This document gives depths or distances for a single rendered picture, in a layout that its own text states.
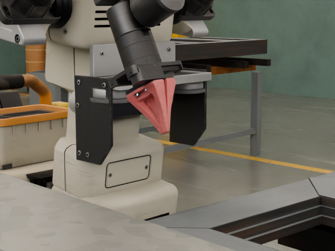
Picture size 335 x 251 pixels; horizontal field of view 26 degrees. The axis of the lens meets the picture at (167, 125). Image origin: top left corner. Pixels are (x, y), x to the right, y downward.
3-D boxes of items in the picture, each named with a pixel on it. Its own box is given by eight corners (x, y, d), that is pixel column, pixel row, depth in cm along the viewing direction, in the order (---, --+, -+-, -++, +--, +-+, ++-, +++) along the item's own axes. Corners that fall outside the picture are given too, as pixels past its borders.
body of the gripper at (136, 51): (186, 71, 110) (170, 27, 111) (137, 76, 103) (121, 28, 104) (158, 87, 114) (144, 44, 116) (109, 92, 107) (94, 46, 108)
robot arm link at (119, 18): (124, 9, 115) (96, 9, 111) (151, -11, 110) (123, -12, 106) (137, 50, 114) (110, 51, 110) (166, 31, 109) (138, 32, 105)
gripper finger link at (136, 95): (202, 121, 108) (182, 63, 110) (169, 127, 103) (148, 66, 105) (173, 136, 113) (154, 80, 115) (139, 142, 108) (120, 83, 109)
